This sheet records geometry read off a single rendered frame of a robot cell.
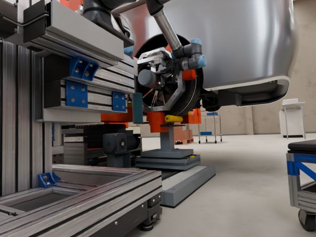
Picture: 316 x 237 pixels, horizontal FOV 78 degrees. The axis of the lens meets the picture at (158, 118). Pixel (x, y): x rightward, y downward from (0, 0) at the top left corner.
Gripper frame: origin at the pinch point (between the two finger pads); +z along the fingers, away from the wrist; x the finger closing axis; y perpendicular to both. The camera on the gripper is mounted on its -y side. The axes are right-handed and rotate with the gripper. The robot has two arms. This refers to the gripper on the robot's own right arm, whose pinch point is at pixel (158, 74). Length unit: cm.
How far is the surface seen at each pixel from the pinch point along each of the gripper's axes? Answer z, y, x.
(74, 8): 69, 66, 19
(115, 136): 41, -45, 2
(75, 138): 81, -46, 10
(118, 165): 55, -72, -16
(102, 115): 60, -26, -2
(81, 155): 74, -60, 9
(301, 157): -79, -54, 34
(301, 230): -77, -83, 29
